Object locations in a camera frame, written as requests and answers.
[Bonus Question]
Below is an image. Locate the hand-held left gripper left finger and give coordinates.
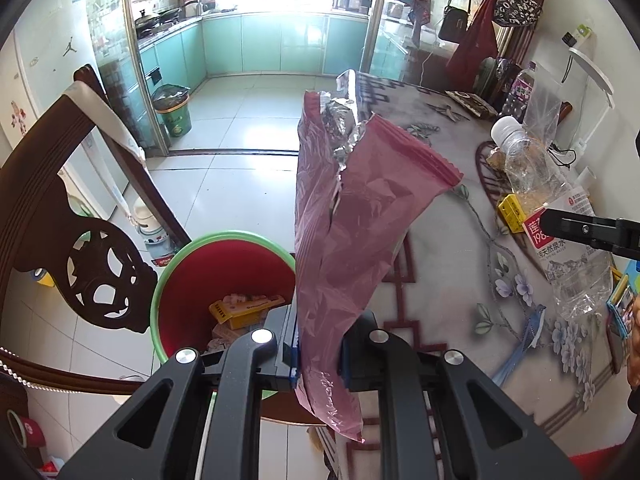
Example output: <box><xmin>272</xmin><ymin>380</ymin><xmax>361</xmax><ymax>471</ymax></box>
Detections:
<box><xmin>57</xmin><ymin>305</ymin><xmax>301</xmax><ymax>480</ymax></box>

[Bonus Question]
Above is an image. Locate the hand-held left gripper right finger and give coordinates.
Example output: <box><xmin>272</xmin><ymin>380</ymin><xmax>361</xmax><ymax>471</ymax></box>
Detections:
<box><xmin>340</xmin><ymin>310</ymin><xmax>584</xmax><ymax>480</ymax></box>

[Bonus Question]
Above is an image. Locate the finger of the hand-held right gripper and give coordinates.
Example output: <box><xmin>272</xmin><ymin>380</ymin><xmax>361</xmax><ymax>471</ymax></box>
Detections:
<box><xmin>540</xmin><ymin>208</ymin><xmax>640</xmax><ymax>261</ymax></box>

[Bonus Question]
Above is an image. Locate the clear plastic water bottle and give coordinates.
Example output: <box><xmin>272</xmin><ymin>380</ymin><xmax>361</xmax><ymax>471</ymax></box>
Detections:
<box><xmin>490</xmin><ymin>116</ymin><xmax>617</xmax><ymax>322</ymax></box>

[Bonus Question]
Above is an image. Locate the red bin with green rim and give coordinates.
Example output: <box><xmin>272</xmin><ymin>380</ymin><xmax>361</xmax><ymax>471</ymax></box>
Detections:
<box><xmin>150</xmin><ymin>230</ymin><xmax>299</xmax><ymax>401</ymax></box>

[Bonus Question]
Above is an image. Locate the pink snack bag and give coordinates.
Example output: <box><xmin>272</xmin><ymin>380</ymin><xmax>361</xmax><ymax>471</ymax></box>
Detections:
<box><xmin>292</xmin><ymin>71</ymin><xmax>463</xmax><ymax>443</ymax></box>

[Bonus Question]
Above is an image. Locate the black shoulder bag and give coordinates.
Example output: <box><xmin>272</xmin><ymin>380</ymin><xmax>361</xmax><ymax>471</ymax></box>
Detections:
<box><xmin>438</xmin><ymin>0</ymin><xmax>474</xmax><ymax>44</ymax></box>

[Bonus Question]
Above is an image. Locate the flattened yellow carton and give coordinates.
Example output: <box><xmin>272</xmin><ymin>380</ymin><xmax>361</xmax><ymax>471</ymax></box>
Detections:
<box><xmin>209</xmin><ymin>294</ymin><xmax>289</xmax><ymax>331</ymax></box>

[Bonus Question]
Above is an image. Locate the blue yellow packet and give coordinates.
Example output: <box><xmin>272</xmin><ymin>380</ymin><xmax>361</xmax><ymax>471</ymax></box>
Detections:
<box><xmin>606</xmin><ymin>270</ymin><xmax>634</xmax><ymax>322</ymax></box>

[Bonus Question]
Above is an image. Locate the yellow orange cardboard box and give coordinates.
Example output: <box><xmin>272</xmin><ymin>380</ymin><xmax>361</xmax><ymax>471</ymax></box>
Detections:
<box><xmin>496</xmin><ymin>194</ymin><xmax>531</xmax><ymax>235</ymax></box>

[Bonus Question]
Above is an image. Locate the purple label water bottle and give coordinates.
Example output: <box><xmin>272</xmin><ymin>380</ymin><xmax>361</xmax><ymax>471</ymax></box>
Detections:
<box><xmin>500</xmin><ymin>61</ymin><xmax>539</xmax><ymax>124</ymax></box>

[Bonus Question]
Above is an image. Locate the dark flat packet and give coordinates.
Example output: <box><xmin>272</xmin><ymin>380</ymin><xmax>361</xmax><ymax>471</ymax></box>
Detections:
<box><xmin>445</xmin><ymin>90</ymin><xmax>499</xmax><ymax>120</ymax></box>

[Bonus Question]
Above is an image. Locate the dark green bag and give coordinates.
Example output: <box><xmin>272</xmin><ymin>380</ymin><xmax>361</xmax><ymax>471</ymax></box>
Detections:
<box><xmin>477</xmin><ymin>57</ymin><xmax>521</xmax><ymax>111</ymax></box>

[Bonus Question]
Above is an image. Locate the dark red tote bag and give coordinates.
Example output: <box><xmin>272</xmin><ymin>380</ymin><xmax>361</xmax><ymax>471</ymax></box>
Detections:
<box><xmin>446</xmin><ymin>0</ymin><xmax>501</xmax><ymax>79</ymax></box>

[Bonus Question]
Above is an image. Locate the black white patterned bag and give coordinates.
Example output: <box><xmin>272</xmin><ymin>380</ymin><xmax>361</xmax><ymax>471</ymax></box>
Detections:
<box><xmin>492</xmin><ymin>0</ymin><xmax>544</xmax><ymax>29</ymax></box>

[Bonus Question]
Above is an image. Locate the carved dark wooden chair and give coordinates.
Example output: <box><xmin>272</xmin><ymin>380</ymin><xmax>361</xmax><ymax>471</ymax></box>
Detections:
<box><xmin>0</xmin><ymin>64</ymin><xmax>192</xmax><ymax>396</ymax></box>

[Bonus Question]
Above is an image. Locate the green kitchen waste bin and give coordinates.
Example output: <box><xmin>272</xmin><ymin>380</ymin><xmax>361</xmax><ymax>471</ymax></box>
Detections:
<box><xmin>151</xmin><ymin>84</ymin><xmax>194</xmax><ymax>139</ymax></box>

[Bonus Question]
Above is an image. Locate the black wok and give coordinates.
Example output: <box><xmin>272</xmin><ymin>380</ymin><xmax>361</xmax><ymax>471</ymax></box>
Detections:
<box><xmin>135</xmin><ymin>7</ymin><xmax>184</xmax><ymax>29</ymax></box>

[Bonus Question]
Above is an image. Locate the white refrigerator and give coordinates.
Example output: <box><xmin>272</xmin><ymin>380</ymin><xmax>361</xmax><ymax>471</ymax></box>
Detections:
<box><xmin>0</xmin><ymin>0</ymin><xmax>102</xmax><ymax>211</ymax></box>

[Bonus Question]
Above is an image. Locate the black cable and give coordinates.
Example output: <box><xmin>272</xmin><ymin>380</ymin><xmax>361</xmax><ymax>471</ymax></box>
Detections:
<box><xmin>547</xmin><ymin>142</ymin><xmax>584</xmax><ymax>167</ymax></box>

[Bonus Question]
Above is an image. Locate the white wall shelf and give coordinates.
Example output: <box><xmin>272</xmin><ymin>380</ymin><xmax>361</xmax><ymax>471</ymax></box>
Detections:
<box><xmin>567</xmin><ymin>47</ymin><xmax>615</xmax><ymax>109</ymax></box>

